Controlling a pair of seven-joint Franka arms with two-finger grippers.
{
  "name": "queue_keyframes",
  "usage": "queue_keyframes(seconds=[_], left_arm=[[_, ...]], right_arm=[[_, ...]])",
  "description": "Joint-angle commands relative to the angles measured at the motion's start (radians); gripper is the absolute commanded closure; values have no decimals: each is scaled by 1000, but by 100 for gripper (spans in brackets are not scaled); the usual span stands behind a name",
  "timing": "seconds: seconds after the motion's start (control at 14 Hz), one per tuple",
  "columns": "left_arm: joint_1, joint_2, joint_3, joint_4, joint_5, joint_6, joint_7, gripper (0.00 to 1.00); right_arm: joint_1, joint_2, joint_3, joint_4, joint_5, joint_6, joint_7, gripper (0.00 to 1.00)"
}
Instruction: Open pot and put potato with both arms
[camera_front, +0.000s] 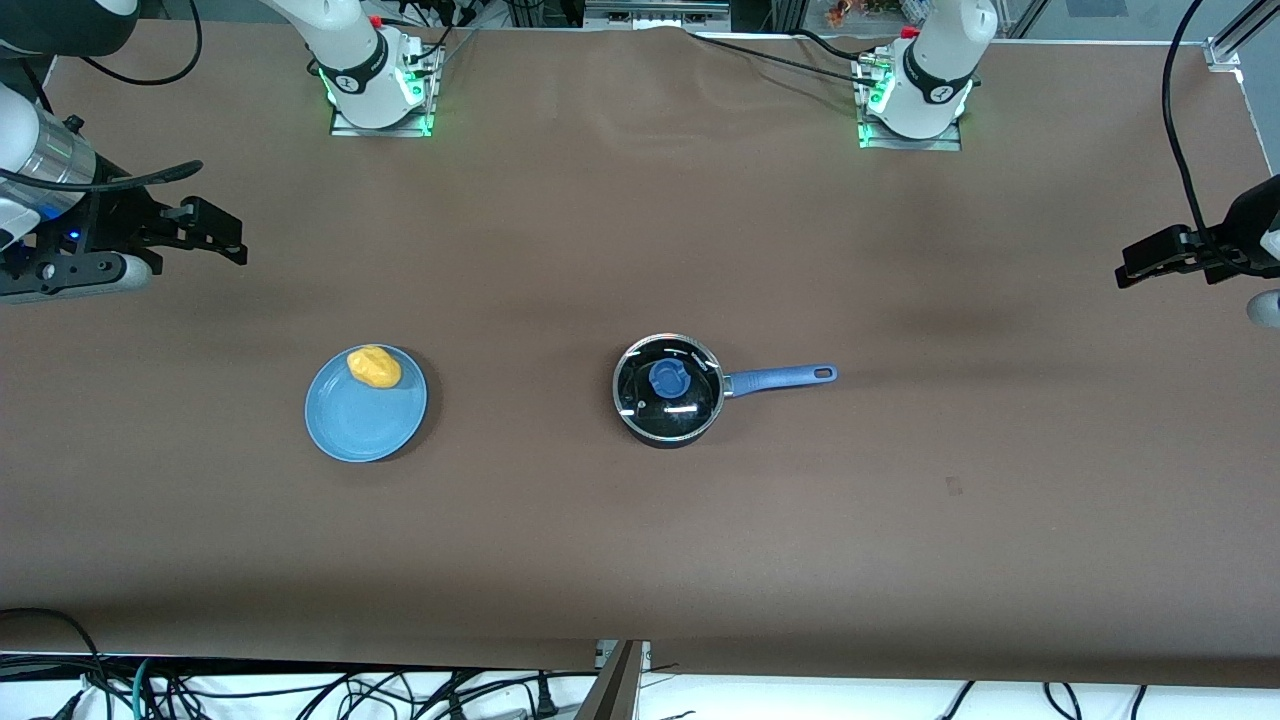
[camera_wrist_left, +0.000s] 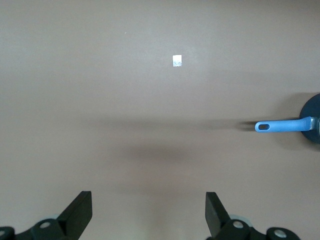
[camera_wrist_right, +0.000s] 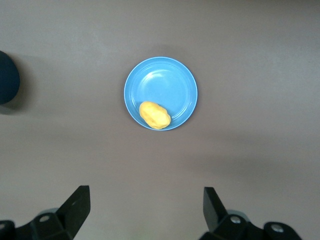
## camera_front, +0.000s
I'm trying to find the glass lid with blue knob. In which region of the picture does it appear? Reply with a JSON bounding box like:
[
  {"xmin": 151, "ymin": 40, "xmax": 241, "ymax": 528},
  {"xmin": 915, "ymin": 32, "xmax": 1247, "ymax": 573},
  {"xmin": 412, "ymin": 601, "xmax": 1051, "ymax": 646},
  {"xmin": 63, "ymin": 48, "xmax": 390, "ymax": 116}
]
[{"xmin": 613, "ymin": 334, "xmax": 724, "ymax": 442}]

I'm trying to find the yellow potato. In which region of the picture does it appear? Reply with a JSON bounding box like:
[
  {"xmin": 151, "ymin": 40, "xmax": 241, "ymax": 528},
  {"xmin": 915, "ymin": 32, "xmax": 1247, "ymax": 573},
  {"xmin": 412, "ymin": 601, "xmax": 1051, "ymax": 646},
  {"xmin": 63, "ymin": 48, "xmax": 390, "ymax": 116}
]
[{"xmin": 346, "ymin": 345, "xmax": 403, "ymax": 390}]

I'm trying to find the blue round plate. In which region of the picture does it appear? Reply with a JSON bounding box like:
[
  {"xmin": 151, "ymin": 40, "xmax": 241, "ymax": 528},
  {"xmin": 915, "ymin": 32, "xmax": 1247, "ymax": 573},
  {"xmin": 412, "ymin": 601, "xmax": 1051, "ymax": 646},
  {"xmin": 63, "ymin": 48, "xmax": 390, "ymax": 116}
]
[{"xmin": 304, "ymin": 346, "xmax": 429, "ymax": 464}]

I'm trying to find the brown table cover sheet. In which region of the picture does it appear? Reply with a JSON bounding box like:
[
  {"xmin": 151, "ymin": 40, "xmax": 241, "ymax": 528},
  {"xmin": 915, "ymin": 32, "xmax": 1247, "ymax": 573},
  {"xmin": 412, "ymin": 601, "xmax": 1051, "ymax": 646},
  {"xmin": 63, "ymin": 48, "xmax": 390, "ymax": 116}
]
[{"xmin": 0, "ymin": 18, "xmax": 1280, "ymax": 691}]

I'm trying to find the grey device box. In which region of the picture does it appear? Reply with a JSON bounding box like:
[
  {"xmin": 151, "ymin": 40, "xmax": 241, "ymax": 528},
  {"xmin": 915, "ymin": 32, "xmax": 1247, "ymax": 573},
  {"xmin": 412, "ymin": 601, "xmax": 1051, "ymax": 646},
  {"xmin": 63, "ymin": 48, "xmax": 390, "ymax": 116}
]
[{"xmin": 584, "ymin": 0, "xmax": 733, "ymax": 31}]

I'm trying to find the aluminium frame profile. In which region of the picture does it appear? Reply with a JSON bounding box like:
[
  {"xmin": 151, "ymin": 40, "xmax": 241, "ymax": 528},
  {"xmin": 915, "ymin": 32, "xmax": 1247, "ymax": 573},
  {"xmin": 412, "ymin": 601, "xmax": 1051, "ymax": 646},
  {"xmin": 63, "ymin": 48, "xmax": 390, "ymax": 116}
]
[{"xmin": 1204, "ymin": 0, "xmax": 1280, "ymax": 73}]

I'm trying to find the dark pot with blue handle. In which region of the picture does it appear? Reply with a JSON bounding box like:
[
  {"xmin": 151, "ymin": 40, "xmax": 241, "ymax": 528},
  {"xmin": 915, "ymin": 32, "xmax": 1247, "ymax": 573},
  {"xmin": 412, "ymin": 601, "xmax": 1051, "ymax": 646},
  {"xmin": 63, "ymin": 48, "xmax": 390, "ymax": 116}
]
[{"xmin": 612, "ymin": 333, "xmax": 839, "ymax": 449}]

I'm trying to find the black cable loop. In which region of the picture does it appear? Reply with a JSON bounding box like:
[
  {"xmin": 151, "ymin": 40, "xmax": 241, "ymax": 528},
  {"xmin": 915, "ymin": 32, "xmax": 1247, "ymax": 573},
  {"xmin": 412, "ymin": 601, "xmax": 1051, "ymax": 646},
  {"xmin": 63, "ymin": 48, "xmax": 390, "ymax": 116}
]
[{"xmin": 0, "ymin": 606, "xmax": 113, "ymax": 720}]

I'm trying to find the black cable tangle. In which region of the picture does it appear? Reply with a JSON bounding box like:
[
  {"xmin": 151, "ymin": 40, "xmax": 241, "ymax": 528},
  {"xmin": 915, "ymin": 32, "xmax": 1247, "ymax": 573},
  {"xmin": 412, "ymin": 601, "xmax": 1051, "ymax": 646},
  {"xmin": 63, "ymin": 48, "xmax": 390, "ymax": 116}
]
[{"xmin": 110, "ymin": 668, "xmax": 601, "ymax": 720}]

